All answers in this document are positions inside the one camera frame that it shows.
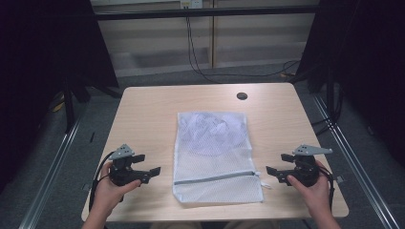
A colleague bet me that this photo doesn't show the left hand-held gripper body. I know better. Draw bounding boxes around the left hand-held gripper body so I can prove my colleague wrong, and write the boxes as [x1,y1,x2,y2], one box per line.
[108,143,142,187]

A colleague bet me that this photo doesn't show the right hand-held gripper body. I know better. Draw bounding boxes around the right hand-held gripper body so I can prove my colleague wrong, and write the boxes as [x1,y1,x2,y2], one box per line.
[288,144,333,188]

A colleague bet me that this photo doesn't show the white mesh laundry bag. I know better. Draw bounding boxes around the white mesh laundry bag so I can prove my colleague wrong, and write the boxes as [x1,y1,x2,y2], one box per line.
[171,111,273,205]

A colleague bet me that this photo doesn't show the person's right hand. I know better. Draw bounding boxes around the person's right hand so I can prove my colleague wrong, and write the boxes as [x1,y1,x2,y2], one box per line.
[287,160,332,219]

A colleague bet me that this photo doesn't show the person's left hand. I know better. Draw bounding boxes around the person's left hand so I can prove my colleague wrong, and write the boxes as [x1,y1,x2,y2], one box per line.
[92,161,142,218]

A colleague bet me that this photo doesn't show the white clothing inside bag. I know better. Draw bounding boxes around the white clothing inside bag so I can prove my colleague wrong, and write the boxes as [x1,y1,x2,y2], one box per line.
[182,113,247,156]

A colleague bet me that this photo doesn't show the black metal stand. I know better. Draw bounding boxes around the black metal stand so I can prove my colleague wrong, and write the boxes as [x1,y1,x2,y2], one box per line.
[63,79,77,134]

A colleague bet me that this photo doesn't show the dark curtain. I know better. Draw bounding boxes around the dark curtain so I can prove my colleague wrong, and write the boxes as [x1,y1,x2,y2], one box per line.
[294,0,405,166]
[0,0,119,192]

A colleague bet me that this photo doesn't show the black horizontal bar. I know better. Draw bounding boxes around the black horizontal bar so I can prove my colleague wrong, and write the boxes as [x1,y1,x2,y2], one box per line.
[95,5,319,21]

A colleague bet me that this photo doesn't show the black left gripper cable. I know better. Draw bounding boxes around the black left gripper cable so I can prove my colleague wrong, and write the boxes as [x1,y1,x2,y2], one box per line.
[89,152,117,212]

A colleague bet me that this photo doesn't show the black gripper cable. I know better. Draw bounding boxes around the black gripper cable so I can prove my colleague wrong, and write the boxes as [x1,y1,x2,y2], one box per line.
[89,152,117,212]
[318,165,336,212]

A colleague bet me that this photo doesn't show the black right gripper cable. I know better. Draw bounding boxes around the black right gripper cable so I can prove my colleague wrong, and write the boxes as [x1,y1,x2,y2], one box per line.
[318,165,336,212]

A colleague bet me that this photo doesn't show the metal floor rail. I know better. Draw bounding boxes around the metal floor rail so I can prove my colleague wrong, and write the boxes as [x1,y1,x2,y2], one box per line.
[18,117,84,229]
[313,94,399,229]

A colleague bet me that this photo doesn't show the black floor cables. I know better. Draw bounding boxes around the black floor cables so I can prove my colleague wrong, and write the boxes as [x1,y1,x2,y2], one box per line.
[311,85,344,136]

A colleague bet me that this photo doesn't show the black hanging cables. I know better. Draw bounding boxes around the black hanging cables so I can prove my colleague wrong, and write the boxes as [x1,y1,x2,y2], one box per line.
[185,17,302,85]

